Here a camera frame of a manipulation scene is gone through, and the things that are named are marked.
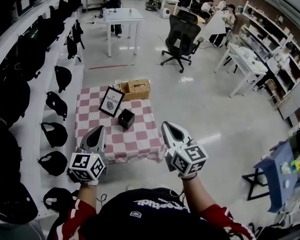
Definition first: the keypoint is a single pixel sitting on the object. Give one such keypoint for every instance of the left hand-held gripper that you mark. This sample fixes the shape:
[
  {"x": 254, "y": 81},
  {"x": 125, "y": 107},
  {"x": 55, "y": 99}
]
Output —
[{"x": 83, "y": 164}]

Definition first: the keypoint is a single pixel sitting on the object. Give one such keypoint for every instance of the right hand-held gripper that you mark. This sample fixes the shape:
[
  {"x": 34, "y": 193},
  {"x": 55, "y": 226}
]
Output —
[{"x": 190, "y": 159}]

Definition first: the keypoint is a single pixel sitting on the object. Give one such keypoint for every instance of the small black box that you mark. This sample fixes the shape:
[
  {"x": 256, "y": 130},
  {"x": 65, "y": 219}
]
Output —
[{"x": 126, "y": 121}]

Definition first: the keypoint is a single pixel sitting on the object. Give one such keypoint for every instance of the person's left forearm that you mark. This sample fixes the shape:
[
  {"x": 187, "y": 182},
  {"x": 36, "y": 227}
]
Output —
[{"x": 86, "y": 196}]

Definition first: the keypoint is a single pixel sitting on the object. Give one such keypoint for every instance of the person's right forearm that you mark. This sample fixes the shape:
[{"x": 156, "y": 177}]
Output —
[{"x": 197, "y": 196}]

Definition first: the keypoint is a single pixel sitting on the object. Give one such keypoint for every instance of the pink white checkered tablecloth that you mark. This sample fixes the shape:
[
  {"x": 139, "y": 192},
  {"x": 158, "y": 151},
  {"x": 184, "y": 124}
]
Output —
[{"x": 140, "y": 144}]

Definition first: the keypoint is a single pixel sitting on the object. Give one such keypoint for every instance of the row of black caps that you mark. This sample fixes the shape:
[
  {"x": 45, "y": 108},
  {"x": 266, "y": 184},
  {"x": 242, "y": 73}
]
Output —
[{"x": 56, "y": 134}]

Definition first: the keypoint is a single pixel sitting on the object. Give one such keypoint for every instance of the black framed picture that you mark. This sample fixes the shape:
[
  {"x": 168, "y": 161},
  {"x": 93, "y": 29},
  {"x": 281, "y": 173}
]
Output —
[{"x": 111, "y": 101}]

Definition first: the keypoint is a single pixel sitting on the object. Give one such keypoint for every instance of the wicker tissue box basket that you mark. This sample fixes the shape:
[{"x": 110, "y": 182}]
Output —
[{"x": 137, "y": 89}]

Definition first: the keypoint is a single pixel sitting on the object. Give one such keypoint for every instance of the small pink flower bunch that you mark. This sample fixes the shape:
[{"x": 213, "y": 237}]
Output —
[{"x": 117, "y": 82}]

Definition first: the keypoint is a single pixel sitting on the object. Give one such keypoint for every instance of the red floor tape strip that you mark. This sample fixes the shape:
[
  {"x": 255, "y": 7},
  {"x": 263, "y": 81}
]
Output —
[{"x": 107, "y": 66}]

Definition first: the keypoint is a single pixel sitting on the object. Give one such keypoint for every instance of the group of black backpacks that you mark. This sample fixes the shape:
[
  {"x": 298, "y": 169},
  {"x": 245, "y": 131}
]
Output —
[{"x": 15, "y": 96}]

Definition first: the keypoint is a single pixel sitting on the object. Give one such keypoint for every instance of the person's black red shirt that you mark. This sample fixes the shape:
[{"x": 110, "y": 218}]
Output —
[{"x": 145, "y": 226}]

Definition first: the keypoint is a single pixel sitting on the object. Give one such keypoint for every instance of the black office chair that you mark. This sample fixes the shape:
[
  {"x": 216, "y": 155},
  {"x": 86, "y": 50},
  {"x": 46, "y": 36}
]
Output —
[{"x": 181, "y": 34}]

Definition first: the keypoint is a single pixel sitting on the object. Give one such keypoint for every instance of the white table with lower shelf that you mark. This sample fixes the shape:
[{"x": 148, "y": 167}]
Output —
[{"x": 250, "y": 64}]

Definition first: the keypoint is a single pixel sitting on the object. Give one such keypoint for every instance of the colourful toy blocks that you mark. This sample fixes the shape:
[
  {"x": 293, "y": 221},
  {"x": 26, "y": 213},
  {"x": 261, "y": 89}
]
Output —
[{"x": 297, "y": 165}]

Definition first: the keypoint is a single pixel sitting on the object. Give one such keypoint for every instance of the small white appliance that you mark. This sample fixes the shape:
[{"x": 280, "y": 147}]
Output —
[{"x": 166, "y": 12}]

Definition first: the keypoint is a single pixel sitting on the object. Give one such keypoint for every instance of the black bag with green trim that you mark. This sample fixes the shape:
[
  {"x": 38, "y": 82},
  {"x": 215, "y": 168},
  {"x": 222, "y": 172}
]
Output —
[{"x": 150, "y": 5}]

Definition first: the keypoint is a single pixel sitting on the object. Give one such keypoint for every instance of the white wooden shelving unit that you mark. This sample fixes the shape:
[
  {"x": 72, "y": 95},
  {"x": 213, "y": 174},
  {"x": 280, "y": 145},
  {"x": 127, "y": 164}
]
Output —
[{"x": 265, "y": 31}]

